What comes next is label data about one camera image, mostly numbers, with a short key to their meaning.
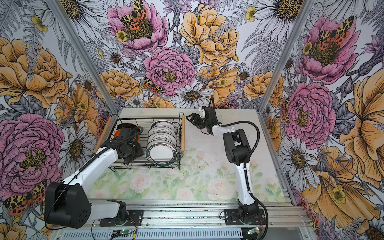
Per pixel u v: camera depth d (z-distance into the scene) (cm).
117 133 93
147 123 98
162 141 85
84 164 91
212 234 78
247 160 62
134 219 74
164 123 95
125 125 97
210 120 86
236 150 62
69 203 41
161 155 87
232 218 74
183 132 85
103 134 83
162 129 94
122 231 71
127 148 69
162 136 91
